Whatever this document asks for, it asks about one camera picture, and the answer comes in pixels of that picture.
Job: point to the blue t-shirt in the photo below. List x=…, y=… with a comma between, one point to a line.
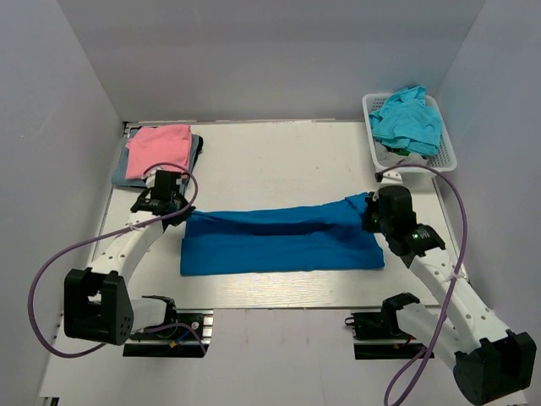
x=328, y=237

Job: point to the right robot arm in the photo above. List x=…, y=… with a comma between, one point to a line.
x=487, y=359

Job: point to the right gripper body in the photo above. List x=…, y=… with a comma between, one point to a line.
x=374, y=222

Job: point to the white plastic basket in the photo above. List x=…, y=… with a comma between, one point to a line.
x=444, y=161

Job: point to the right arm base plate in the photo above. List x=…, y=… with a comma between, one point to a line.
x=372, y=339

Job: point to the white garment in basket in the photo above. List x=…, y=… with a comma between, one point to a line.
x=387, y=158

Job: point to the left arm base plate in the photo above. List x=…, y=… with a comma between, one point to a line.
x=188, y=339

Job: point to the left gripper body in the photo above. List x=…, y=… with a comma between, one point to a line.
x=183, y=216

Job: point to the green garment in basket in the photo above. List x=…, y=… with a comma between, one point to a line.
x=398, y=151

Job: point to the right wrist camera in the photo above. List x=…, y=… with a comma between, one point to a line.
x=388, y=177

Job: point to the pink folded t-shirt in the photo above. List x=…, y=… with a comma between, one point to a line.
x=152, y=146

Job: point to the turquoise crumpled t-shirt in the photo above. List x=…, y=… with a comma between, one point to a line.
x=406, y=121

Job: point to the grey-blue folded t-shirt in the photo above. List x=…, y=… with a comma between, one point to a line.
x=119, y=174

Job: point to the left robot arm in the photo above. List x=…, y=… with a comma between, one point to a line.
x=98, y=306

